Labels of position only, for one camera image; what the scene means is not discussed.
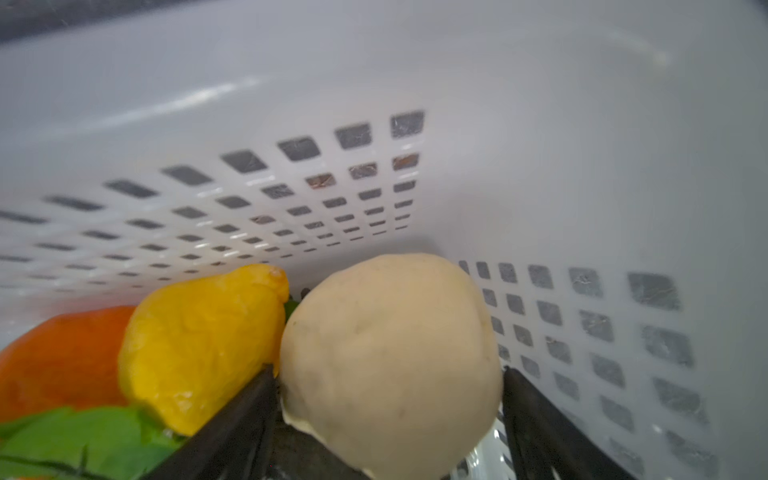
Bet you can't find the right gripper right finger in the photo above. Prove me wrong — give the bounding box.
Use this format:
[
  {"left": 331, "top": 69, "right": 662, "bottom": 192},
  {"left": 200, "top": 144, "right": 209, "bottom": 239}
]
[{"left": 502, "top": 367, "right": 632, "bottom": 480}]

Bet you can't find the beige round toy bun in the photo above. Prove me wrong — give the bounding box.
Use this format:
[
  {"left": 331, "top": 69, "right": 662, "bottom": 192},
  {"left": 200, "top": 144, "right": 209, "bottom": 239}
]
[{"left": 279, "top": 253, "right": 503, "bottom": 479}]

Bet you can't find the white plastic perforated basket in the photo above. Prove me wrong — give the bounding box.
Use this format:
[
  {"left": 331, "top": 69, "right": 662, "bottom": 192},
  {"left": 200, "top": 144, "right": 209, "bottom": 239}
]
[{"left": 1, "top": 1, "right": 767, "bottom": 479}]

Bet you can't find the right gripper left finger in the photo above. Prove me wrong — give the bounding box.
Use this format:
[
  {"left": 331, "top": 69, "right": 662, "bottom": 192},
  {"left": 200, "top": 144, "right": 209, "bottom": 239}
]
[{"left": 143, "top": 365, "right": 278, "bottom": 480}]

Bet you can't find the green leafy toy vegetable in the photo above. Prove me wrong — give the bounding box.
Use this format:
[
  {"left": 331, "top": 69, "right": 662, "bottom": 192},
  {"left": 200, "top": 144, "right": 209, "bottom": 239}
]
[{"left": 1, "top": 406, "right": 185, "bottom": 479}]

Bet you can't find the yellow toy lemon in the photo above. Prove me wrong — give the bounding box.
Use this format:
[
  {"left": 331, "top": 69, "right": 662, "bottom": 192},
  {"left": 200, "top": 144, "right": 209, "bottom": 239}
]
[{"left": 118, "top": 264, "right": 290, "bottom": 436}]

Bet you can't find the orange toy carrot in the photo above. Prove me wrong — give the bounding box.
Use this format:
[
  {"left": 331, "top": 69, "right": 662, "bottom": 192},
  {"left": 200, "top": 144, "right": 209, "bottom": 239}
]
[{"left": 1, "top": 306, "right": 135, "bottom": 422}]

